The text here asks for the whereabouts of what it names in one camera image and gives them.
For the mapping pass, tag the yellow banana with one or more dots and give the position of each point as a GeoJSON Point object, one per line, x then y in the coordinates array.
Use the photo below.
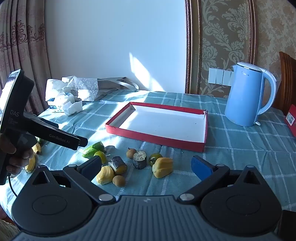
{"type": "Point", "coordinates": [31, 164]}
{"type": "Point", "coordinates": [35, 148]}

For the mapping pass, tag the wooden wall panel frame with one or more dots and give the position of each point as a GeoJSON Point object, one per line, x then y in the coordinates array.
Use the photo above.
{"type": "Point", "coordinates": [189, 46]}

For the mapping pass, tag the beige patterned curtain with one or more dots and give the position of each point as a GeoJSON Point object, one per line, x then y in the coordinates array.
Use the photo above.
{"type": "Point", "coordinates": [23, 46]}

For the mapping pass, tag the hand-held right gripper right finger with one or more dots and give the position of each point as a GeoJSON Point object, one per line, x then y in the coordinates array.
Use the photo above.
{"type": "Point", "coordinates": [201, 168]}

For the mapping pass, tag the checked teal tablecloth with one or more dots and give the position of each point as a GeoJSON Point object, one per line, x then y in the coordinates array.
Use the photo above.
{"type": "Point", "coordinates": [231, 143]}

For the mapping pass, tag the yellow pepper piece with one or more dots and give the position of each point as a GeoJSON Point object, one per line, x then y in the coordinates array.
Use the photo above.
{"type": "Point", "coordinates": [161, 168]}

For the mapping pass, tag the white tissue pack blue label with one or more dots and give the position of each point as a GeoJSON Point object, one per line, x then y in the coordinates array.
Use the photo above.
{"type": "Point", "coordinates": [54, 92]}

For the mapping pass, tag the green tomato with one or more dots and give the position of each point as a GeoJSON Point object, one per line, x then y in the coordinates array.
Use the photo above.
{"type": "Point", "coordinates": [102, 156]}
{"type": "Point", "coordinates": [154, 158]}

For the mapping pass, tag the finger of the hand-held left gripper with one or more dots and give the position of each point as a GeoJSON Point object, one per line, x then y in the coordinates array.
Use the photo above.
{"type": "Point", "coordinates": [83, 141]}

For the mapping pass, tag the crumpled white tissue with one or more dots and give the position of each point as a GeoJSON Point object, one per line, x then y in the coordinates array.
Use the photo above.
{"type": "Point", "coordinates": [72, 107]}

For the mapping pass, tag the brown longan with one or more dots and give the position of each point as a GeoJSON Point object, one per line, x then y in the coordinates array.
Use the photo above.
{"type": "Point", "coordinates": [131, 153]}
{"type": "Point", "coordinates": [119, 180]}

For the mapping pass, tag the light green cucumber piece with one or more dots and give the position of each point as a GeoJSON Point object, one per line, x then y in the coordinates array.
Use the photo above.
{"type": "Point", "coordinates": [91, 150]}

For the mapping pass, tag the blue electric kettle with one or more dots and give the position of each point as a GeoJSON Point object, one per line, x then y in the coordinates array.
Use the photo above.
{"type": "Point", "coordinates": [242, 97]}

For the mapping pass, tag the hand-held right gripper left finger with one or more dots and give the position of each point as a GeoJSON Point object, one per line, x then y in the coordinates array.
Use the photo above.
{"type": "Point", "coordinates": [92, 165]}

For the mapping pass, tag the white patterned bag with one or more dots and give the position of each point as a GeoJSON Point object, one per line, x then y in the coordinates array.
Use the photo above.
{"type": "Point", "coordinates": [85, 88]}

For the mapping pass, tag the red cardboard tray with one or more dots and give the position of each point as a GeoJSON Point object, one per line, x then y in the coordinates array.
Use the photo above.
{"type": "Point", "coordinates": [161, 120]}

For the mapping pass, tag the dark eggplant piece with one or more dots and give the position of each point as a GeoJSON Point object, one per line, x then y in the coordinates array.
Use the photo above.
{"type": "Point", "coordinates": [140, 162]}

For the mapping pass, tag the wooden chair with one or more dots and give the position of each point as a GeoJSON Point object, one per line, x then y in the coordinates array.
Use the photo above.
{"type": "Point", "coordinates": [288, 78]}

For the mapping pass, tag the grey tote bag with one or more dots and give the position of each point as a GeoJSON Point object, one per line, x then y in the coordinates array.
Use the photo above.
{"type": "Point", "coordinates": [111, 85]}

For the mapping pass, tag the person's left hand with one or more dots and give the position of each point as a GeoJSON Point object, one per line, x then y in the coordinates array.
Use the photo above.
{"type": "Point", "coordinates": [22, 158]}

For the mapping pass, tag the white wall switch panel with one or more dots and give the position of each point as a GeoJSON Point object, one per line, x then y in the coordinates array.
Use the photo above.
{"type": "Point", "coordinates": [217, 76]}

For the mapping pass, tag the yellow jackfruit piece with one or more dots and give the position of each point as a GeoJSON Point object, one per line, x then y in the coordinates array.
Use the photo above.
{"type": "Point", "coordinates": [105, 175]}

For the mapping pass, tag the red and black box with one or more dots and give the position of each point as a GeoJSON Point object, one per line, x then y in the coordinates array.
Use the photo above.
{"type": "Point", "coordinates": [291, 117]}

